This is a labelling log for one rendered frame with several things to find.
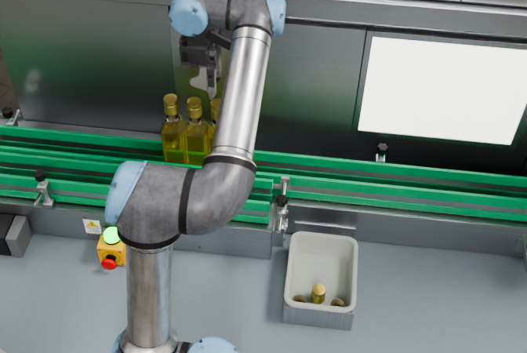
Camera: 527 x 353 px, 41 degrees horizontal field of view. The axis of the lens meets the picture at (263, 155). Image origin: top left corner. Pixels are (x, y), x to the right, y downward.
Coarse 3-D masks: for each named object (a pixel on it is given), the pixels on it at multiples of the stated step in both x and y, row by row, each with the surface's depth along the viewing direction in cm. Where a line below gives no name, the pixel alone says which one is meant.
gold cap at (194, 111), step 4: (192, 96) 172; (196, 96) 172; (188, 100) 171; (192, 100) 171; (196, 100) 171; (200, 100) 171; (188, 104) 171; (192, 104) 170; (196, 104) 170; (200, 104) 171; (188, 108) 172; (192, 108) 171; (196, 108) 171; (200, 108) 172; (188, 112) 173; (192, 112) 172; (196, 112) 172; (200, 112) 173; (188, 116) 174; (192, 116) 173; (196, 116) 173; (200, 116) 174
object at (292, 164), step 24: (0, 144) 197; (24, 144) 196; (48, 144) 195; (72, 144) 194; (96, 144) 193; (120, 144) 191; (144, 144) 190; (264, 168) 191; (288, 168) 190; (312, 168) 189; (336, 168) 188; (360, 168) 187; (384, 168) 185; (408, 168) 184; (432, 168) 184; (480, 192) 188; (504, 192) 187
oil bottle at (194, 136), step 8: (184, 128) 176; (192, 128) 175; (200, 128) 175; (184, 136) 177; (192, 136) 176; (200, 136) 176; (184, 144) 179; (192, 144) 178; (200, 144) 178; (192, 152) 181; (200, 152) 180; (192, 160) 183; (200, 160) 182
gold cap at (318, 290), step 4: (316, 284) 177; (320, 284) 177; (312, 288) 177; (316, 288) 177; (320, 288) 177; (324, 288) 177; (312, 292) 177; (316, 292) 176; (320, 292) 176; (324, 292) 176; (312, 296) 177; (316, 296) 176; (320, 296) 176; (324, 296) 177; (312, 300) 178; (316, 300) 177; (320, 300) 177; (324, 300) 179
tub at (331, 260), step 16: (304, 240) 186; (320, 240) 185; (336, 240) 184; (352, 240) 183; (304, 256) 188; (320, 256) 188; (336, 256) 188; (352, 256) 181; (288, 272) 176; (304, 272) 185; (320, 272) 185; (336, 272) 185; (352, 272) 177; (288, 288) 173; (304, 288) 182; (336, 288) 182; (352, 288) 174; (304, 304) 170; (320, 304) 170; (352, 304) 170
